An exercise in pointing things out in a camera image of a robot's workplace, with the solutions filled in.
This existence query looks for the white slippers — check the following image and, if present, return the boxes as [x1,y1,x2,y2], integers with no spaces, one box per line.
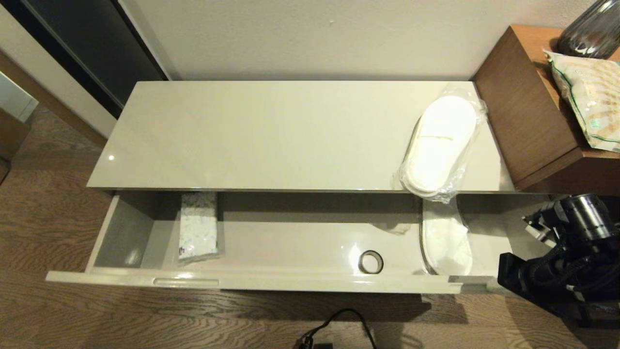
[419,198,474,276]
[392,83,488,203]

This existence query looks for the beige cabinet drawer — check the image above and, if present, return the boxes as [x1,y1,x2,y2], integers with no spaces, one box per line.
[46,190,555,295]

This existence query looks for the blue floral tissue pack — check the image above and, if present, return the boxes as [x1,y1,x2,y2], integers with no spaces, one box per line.
[178,192,219,263]

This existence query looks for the green trimmed snack bag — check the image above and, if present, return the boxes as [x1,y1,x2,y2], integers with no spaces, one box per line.
[542,48,620,154]

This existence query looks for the brown wooden side table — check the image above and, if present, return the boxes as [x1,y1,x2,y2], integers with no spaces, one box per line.
[472,25,620,195]

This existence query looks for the dark glass vase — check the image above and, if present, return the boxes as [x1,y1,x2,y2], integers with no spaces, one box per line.
[556,0,620,60]

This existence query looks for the glossy beige low cabinet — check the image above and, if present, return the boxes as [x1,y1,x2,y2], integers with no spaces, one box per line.
[86,80,553,195]

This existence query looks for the dark glass door panel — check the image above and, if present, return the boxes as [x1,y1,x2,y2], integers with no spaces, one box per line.
[0,0,170,119]

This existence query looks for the brown wooden furniture piece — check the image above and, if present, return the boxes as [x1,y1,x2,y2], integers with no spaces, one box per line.
[0,109,31,184]

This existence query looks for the pale grey box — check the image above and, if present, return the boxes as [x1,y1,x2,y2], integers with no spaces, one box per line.
[0,72,39,123]

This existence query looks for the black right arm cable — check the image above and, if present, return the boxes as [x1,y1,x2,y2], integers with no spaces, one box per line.
[529,242,606,294]

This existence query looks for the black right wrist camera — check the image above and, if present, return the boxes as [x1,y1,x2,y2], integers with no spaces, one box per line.
[497,251,534,292]

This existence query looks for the black tape ring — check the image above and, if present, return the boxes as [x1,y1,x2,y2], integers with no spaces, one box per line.
[358,250,385,275]

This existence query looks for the black base power cable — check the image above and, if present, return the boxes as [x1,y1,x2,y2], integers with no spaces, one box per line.
[294,308,378,349]

